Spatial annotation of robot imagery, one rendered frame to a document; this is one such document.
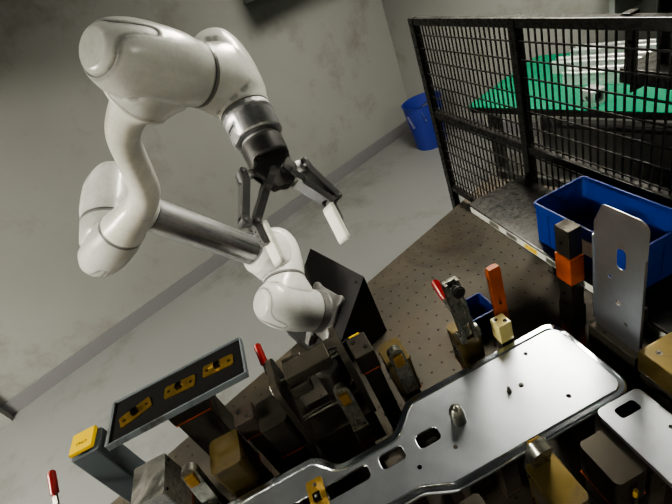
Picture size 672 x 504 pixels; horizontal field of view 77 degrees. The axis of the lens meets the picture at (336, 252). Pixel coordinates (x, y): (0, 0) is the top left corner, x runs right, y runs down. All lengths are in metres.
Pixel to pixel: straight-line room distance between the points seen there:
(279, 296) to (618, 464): 0.95
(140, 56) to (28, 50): 2.96
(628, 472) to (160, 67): 1.00
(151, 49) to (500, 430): 0.91
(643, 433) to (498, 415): 0.25
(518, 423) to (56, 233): 3.33
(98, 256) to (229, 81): 0.56
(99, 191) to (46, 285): 2.66
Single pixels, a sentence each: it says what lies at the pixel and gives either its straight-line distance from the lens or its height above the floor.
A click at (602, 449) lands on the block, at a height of 0.98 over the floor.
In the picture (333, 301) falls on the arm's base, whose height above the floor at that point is 0.91.
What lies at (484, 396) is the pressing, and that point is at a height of 1.00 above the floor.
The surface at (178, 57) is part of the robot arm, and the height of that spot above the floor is 1.82.
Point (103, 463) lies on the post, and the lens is 1.31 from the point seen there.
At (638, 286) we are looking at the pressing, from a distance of 0.96.
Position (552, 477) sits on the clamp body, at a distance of 0.90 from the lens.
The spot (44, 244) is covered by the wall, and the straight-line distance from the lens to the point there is 3.72.
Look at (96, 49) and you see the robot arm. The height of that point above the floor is 1.87.
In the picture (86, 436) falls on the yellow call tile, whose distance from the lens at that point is 1.29.
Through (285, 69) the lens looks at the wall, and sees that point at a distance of 4.11.
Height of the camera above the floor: 1.86
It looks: 33 degrees down
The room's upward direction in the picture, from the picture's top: 25 degrees counter-clockwise
